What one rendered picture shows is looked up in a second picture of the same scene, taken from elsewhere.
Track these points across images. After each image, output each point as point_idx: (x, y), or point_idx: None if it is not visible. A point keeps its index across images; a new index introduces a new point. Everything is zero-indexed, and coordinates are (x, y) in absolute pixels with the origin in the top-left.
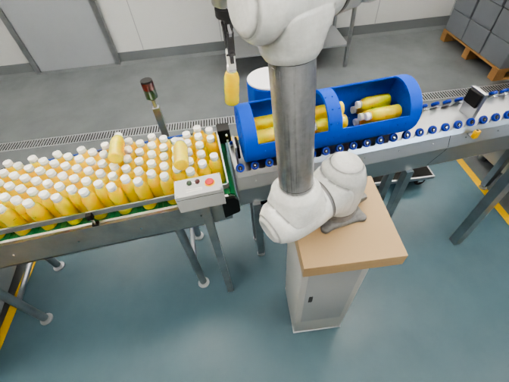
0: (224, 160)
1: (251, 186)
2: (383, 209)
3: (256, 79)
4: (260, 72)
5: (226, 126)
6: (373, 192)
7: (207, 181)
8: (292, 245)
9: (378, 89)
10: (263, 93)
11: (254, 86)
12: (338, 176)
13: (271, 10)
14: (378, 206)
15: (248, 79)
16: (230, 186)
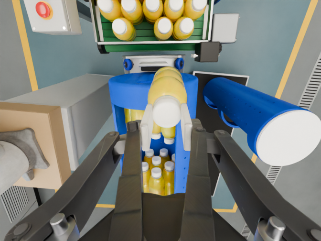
0: (164, 45)
1: (124, 72)
2: (23, 184)
3: (294, 123)
4: (309, 133)
5: (207, 59)
6: (42, 184)
7: (40, 5)
8: (60, 95)
9: None
10: (259, 125)
11: (279, 118)
12: None
13: None
14: (26, 182)
15: (302, 112)
16: (115, 46)
